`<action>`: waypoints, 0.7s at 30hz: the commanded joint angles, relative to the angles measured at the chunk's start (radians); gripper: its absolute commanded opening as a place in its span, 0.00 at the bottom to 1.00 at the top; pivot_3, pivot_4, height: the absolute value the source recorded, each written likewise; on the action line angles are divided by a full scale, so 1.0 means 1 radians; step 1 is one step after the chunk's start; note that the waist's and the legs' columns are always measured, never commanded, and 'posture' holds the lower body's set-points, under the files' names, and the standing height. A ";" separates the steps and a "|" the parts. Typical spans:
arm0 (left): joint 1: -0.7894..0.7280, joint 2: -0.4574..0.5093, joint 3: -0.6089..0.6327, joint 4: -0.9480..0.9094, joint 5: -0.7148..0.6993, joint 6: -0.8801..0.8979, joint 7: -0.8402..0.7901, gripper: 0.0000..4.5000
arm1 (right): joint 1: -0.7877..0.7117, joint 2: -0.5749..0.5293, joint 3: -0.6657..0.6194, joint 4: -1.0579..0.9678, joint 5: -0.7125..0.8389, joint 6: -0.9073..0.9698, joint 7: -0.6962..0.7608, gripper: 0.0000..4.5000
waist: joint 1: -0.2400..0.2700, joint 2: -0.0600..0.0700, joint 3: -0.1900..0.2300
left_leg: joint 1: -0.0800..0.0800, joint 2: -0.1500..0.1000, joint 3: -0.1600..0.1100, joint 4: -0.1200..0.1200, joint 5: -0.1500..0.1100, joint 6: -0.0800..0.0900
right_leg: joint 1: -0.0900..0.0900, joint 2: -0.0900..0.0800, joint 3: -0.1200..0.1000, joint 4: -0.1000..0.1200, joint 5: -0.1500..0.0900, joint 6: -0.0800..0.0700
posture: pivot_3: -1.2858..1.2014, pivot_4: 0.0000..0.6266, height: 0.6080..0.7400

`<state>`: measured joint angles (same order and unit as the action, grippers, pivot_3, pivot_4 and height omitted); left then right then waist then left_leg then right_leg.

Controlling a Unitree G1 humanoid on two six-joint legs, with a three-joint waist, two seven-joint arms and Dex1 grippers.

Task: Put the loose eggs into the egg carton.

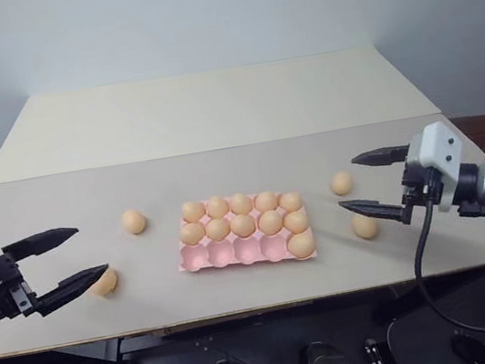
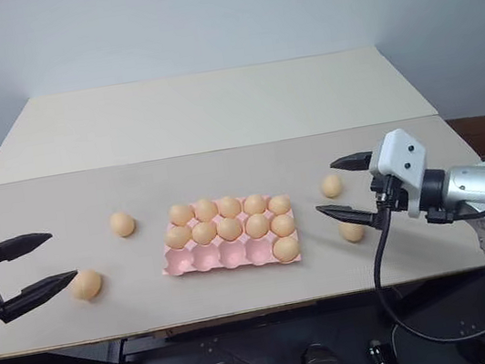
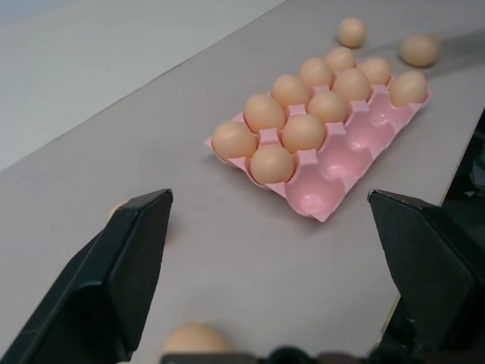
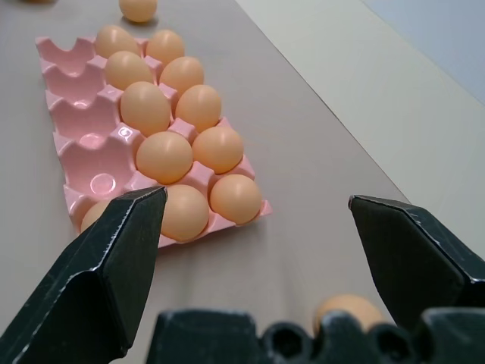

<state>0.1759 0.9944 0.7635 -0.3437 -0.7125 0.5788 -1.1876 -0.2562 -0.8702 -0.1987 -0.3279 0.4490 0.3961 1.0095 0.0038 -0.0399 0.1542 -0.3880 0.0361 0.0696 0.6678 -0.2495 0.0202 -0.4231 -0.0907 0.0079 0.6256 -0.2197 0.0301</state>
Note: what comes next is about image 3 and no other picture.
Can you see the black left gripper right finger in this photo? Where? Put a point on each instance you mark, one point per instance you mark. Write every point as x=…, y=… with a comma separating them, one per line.
x=432, y=265

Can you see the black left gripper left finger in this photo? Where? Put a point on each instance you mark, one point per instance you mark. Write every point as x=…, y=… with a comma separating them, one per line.
x=102, y=280

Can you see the pink plastic egg tray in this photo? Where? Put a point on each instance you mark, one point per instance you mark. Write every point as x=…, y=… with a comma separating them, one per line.
x=333, y=151

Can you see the brown egg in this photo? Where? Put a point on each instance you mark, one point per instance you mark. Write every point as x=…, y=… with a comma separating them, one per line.
x=376, y=71
x=340, y=58
x=303, y=132
x=290, y=91
x=271, y=163
x=407, y=88
x=327, y=107
x=264, y=113
x=352, y=84
x=114, y=210
x=352, y=32
x=195, y=339
x=234, y=140
x=315, y=71
x=419, y=50

